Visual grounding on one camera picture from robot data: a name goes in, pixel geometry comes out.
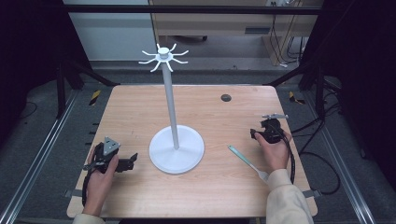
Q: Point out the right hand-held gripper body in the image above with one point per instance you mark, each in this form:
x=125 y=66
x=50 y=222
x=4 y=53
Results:
x=272 y=132

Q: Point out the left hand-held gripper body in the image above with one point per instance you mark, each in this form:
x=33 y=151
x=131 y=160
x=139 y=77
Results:
x=109 y=145

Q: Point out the white hook stand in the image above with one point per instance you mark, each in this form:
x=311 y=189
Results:
x=176 y=152

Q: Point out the person's right hand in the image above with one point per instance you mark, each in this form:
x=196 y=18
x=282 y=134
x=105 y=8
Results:
x=276 y=155

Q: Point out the person's left hand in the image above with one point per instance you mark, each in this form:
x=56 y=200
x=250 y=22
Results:
x=99 y=189

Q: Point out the yellow black tape marker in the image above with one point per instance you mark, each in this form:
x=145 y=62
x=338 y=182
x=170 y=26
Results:
x=95 y=97
x=294 y=98

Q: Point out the white cabinet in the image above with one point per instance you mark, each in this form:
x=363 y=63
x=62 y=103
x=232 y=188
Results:
x=112 y=37

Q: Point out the wooden background desk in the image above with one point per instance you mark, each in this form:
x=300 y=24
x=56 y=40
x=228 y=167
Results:
x=218 y=23

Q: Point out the black frame strut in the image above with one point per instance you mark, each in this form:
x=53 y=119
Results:
x=319 y=90
x=93 y=76

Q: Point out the aluminium floor rail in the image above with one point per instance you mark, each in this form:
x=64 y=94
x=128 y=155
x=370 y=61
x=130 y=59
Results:
x=345 y=174
x=40 y=155

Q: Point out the black horizontal frame bar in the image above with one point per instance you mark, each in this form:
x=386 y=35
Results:
x=193 y=9

